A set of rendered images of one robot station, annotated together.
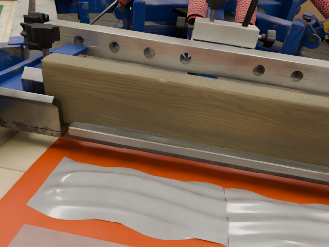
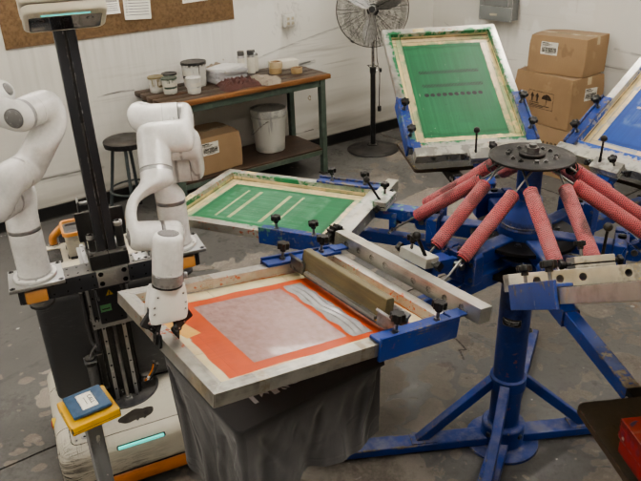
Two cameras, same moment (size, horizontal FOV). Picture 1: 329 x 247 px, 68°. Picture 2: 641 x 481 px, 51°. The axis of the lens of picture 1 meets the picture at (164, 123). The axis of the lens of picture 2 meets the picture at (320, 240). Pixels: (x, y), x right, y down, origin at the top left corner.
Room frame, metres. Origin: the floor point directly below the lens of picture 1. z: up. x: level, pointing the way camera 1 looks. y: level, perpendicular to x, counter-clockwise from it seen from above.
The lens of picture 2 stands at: (-0.97, -1.40, 2.11)
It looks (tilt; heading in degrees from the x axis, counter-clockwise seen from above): 26 degrees down; 51
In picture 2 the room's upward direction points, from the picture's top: 2 degrees counter-clockwise
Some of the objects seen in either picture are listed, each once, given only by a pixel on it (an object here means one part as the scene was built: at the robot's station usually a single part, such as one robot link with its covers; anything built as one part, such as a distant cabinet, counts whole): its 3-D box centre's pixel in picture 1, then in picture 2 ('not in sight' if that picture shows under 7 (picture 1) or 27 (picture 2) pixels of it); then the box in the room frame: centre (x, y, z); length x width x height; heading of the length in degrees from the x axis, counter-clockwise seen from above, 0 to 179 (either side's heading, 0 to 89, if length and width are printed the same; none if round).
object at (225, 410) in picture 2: not in sight; (272, 357); (-0.06, -0.05, 0.95); 0.48 x 0.44 x 0.01; 176
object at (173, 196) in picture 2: not in sight; (170, 177); (-0.06, 0.44, 1.37); 0.13 x 0.10 x 0.16; 150
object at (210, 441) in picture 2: not in sight; (209, 448); (-0.29, -0.04, 0.74); 0.45 x 0.03 x 0.43; 86
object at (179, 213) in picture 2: not in sight; (173, 221); (-0.06, 0.46, 1.21); 0.16 x 0.13 x 0.15; 74
